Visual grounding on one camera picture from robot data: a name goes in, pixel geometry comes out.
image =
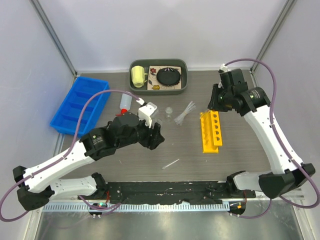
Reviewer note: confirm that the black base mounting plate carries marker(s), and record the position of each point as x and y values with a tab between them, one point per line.
169	192

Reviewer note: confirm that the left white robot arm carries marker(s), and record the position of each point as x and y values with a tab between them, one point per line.
42	183

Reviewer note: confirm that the small glass beaker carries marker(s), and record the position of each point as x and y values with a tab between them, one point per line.
158	120

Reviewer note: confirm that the black round dish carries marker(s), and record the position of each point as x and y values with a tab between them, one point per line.
168	76

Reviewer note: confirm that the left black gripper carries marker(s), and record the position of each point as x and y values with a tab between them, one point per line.
152	141

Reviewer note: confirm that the floral coaster card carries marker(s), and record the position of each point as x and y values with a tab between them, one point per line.
153	84

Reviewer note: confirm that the blue divided plastic bin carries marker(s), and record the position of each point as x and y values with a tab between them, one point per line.
66	118

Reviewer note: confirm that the bundle of plastic pipettes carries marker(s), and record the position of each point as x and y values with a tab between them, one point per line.
179	119

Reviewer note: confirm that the grey-green plastic tray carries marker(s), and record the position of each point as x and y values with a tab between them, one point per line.
146	63

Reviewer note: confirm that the pale yellow mug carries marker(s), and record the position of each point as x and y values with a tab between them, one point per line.
138	76

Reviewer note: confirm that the white slotted cable duct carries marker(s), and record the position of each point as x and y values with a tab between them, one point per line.
182	207

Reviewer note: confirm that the white wash bottle red cap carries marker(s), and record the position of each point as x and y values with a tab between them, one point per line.
125	104

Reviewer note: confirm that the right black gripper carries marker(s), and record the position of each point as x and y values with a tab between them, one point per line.
214	104

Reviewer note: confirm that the small glass erlenmeyer flask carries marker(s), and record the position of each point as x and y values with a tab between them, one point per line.
168	114

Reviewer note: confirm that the yellow test tube rack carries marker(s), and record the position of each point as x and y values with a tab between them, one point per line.
211	134

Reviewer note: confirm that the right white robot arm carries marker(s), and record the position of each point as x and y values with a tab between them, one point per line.
253	104

